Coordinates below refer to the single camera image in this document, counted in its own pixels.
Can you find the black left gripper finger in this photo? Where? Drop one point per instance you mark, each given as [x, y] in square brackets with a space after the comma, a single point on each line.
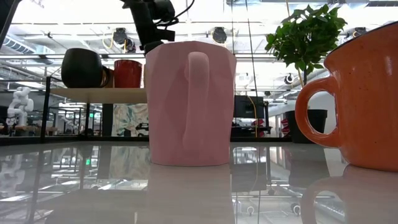
[150, 46]

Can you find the red mug white inside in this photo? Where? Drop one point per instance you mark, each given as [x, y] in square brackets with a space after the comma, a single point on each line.
[127, 74]

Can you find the mustard yellow mug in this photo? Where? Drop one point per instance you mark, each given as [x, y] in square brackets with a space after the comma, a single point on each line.
[110, 81]

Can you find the pink faceted mug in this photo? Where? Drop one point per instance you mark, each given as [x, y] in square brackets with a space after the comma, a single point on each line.
[168, 109]

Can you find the round black mug red inside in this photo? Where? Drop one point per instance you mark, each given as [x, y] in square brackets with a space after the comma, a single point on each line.
[81, 68]

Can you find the orange speckled mug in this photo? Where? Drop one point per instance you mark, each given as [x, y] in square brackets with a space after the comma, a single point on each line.
[367, 109]

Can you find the colourful mural panel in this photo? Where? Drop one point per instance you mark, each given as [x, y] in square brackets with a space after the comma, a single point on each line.
[130, 115]

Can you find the black pillar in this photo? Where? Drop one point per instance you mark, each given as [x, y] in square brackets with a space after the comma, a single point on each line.
[107, 119]

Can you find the black monitor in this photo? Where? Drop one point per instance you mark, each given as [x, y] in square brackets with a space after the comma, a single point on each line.
[245, 107]

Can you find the white robot figure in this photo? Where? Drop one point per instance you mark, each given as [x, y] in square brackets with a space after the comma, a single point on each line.
[20, 105]

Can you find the green potted plant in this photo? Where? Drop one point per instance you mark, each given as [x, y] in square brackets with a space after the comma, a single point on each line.
[298, 43]

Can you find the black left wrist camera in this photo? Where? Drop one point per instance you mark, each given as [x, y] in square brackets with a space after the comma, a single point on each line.
[163, 9]

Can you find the wooden shelf black frame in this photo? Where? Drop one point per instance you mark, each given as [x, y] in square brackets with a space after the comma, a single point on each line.
[99, 95]

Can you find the grey ceiling air duct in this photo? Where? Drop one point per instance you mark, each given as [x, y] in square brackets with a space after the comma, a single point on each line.
[18, 45]

